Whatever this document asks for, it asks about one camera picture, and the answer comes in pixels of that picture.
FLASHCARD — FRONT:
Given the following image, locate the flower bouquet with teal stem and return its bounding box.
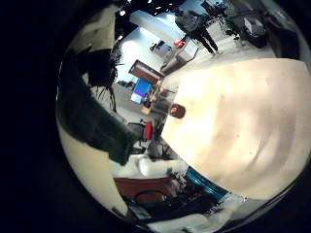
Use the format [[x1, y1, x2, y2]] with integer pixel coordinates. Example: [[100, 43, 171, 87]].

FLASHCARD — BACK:
[[56, 57, 140, 166]]

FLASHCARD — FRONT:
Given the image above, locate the black office chair red back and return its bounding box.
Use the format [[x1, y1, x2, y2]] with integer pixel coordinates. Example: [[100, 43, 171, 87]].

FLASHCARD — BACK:
[[127, 119, 154, 153]]

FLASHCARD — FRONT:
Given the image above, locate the small cardboard box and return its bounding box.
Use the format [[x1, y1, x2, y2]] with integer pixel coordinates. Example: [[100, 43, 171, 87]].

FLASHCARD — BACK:
[[140, 105, 154, 116]]

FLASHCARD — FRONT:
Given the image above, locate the blue lit computer monitor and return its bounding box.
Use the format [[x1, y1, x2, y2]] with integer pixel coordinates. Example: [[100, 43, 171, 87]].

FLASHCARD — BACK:
[[130, 77, 154, 105]]

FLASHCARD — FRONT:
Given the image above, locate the brown framed board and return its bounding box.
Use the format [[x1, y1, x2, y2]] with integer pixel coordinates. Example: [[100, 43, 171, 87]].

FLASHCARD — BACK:
[[128, 58, 165, 84]]

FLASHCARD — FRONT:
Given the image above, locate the grey equipment case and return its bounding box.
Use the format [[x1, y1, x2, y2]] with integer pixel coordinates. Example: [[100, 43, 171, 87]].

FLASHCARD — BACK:
[[150, 40, 173, 56]]

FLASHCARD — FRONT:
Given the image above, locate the grey box cabinet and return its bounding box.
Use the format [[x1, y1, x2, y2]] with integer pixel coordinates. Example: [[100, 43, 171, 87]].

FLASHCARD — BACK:
[[176, 38, 199, 64]]

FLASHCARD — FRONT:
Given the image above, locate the person in dark clothes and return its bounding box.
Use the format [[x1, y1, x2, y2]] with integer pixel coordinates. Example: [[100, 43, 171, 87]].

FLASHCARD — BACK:
[[174, 8, 220, 55]]

